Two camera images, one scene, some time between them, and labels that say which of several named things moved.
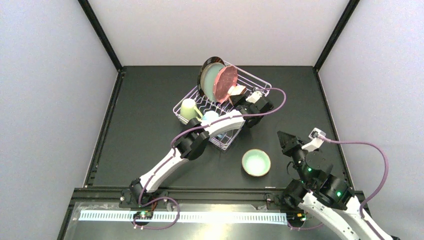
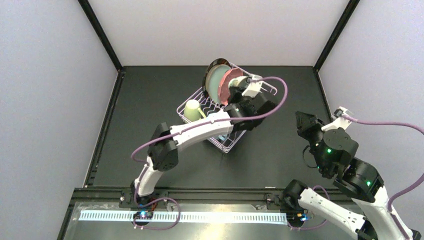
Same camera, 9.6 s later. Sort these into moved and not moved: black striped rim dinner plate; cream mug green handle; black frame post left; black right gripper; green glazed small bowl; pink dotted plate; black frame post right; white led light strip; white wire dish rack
Moved: white wire dish rack; cream mug green handle; black right gripper; green glazed small bowl; black striped rim dinner plate; pink dotted plate
Not moved: black frame post left; white led light strip; black frame post right
